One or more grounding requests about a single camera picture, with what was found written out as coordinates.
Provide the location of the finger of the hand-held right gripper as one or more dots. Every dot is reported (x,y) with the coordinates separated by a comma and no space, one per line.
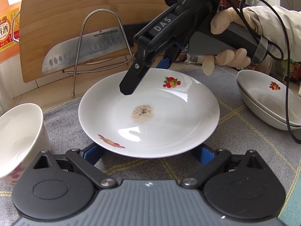
(163,63)
(129,84)

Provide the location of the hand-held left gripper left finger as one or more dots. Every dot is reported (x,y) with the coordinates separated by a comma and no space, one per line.
(93,153)

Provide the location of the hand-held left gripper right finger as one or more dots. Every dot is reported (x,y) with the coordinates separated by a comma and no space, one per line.
(205,155)

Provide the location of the stained white fruit-print plate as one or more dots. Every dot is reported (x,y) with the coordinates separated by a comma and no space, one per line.
(176,122)

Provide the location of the white floral bowl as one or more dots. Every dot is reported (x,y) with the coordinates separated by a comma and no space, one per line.
(18,134)

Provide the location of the orange cooking wine bottle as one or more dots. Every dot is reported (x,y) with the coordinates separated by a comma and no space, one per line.
(7,28)

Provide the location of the grey checked towel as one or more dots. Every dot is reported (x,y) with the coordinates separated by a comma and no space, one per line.
(235,150)

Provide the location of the person's right forearm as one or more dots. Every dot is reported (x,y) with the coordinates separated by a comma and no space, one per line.
(282,28)

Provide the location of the person's right hand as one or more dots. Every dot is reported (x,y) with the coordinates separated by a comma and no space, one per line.
(225,16)

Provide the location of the wooden cutting board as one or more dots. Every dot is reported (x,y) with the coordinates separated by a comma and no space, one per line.
(58,16)

